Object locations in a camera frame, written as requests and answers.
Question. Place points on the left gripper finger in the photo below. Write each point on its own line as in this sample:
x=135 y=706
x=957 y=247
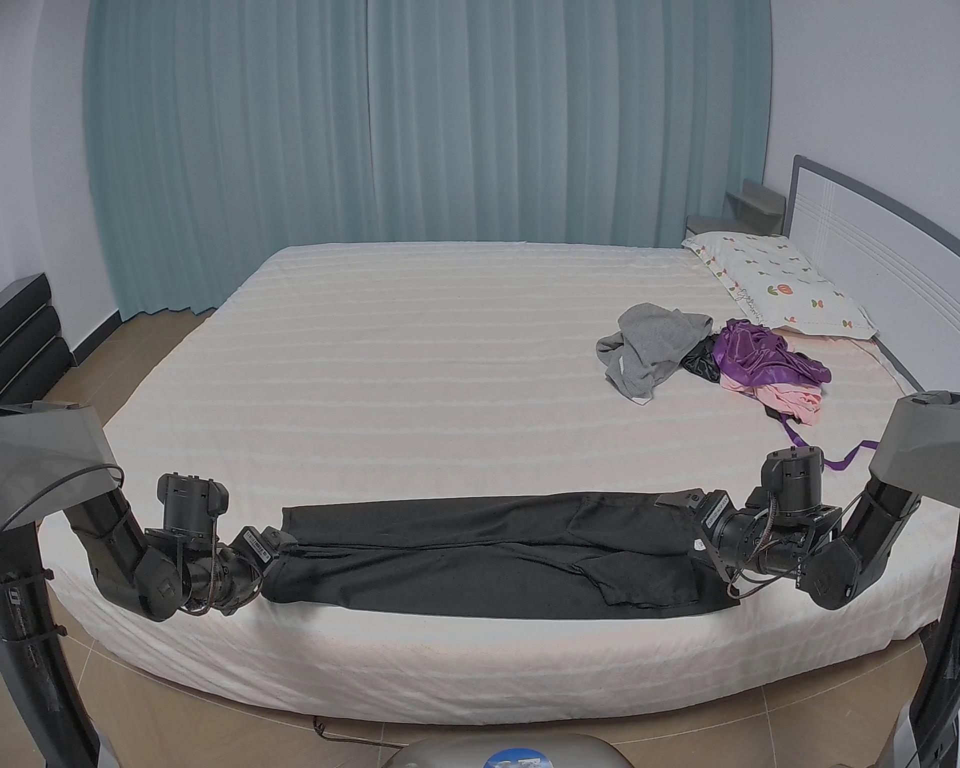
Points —
x=283 y=540

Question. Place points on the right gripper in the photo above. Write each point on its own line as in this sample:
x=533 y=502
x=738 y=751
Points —
x=731 y=544

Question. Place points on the black T-shirt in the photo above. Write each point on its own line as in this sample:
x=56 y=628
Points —
x=487 y=555

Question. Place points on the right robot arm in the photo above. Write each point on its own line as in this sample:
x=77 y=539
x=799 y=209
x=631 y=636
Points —
x=907 y=435

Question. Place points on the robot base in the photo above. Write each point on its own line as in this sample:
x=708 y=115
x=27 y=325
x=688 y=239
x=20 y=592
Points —
x=510 y=754

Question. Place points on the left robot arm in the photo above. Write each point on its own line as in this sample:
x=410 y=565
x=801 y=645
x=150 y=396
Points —
x=45 y=450

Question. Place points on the bed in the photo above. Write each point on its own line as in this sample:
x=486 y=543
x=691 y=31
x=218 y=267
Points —
x=450 y=337

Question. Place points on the shiny black garment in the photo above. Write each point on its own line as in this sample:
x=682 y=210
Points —
x=701 y=364

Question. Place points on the pink garment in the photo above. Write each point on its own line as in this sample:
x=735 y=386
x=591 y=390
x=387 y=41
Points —
x=795 y=401

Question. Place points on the grey garment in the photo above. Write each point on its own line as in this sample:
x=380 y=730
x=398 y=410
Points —
x=652 y=345

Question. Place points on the purple garment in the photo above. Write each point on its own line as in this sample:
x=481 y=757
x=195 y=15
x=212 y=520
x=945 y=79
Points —
x=757 y=352

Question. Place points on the white printed pillow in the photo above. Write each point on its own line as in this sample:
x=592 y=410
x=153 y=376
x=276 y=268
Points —
x=780 y=281

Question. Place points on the grey bedside table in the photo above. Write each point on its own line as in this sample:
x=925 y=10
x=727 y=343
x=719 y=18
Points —
x=750 y=202

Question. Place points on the black chest of drawers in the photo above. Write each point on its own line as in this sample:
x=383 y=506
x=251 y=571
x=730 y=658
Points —
x=30 y=345

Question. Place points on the blue-green curtain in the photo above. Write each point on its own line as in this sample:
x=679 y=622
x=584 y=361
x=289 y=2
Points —
x=225 y=150
x=570 y=120

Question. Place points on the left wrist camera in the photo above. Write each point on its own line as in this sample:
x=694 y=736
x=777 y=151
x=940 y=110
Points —
x=259 y=547

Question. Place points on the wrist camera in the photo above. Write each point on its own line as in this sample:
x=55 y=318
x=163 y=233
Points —
x=716 y=508
x=259 y=547

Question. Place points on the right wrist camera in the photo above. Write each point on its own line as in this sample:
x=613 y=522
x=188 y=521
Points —
x=716 y=508

